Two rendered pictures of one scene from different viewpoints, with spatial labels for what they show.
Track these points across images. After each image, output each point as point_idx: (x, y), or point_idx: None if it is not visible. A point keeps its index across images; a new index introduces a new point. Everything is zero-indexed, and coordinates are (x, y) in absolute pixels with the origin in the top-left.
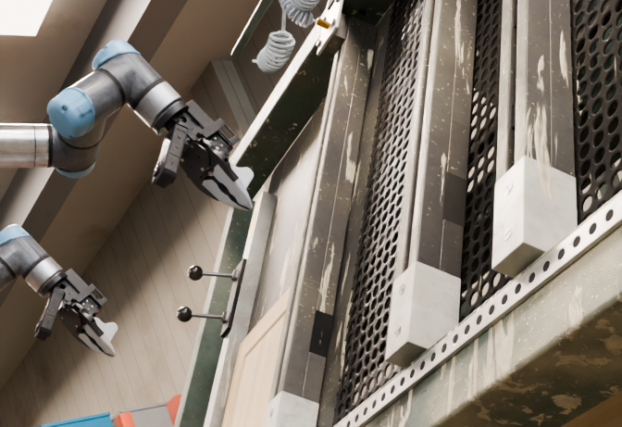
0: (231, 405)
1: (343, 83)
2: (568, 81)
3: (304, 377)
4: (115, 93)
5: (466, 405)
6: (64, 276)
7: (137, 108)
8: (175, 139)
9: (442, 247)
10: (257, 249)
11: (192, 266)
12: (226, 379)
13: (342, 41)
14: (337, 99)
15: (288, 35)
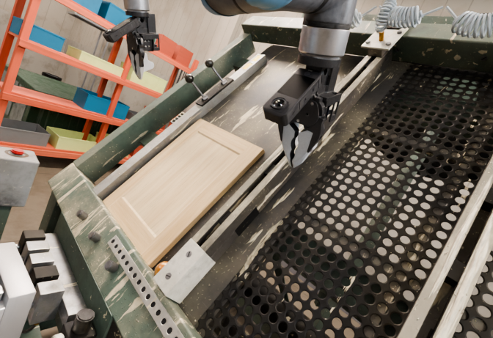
0: (174, 148)
1: (362, 82)
2: None
3: (221, 245)
4: (319, 1)
5: None
6: (147, 16)
7: (311, 28)
8: (310, 90)
9: None
10: (240, 79)
11: (210, 59)
12: (182, 127)
13: (379, 56)
14: (354, 89)
15: (360, 19)
